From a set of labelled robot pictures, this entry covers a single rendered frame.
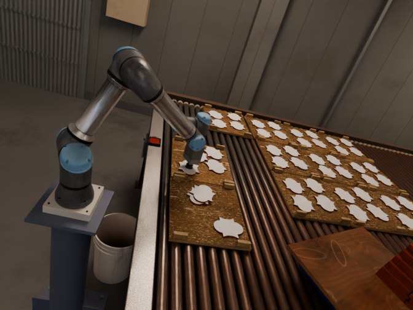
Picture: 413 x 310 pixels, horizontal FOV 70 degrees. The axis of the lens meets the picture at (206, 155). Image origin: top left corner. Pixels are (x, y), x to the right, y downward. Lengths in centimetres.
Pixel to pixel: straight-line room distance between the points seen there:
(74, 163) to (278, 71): 336
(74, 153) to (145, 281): 53
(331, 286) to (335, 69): 349
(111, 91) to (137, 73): 17
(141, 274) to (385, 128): 439
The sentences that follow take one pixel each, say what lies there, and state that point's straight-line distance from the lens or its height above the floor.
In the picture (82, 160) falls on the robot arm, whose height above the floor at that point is 113.
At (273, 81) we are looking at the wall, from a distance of 419.
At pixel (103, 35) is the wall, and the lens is 420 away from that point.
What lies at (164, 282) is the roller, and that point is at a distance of 111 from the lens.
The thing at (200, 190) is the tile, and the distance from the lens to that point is 146.
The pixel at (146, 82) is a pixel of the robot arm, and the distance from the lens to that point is 109.
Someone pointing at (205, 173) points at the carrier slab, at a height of 94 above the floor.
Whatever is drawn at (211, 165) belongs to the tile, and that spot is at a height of 95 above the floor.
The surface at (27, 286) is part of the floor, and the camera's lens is 222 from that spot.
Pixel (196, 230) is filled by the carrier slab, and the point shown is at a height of 94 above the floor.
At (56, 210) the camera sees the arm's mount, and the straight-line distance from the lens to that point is 133.
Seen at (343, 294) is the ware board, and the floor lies 104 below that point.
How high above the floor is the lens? 181
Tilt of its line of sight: 29 degrees down
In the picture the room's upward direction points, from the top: 18 degrees clockwise
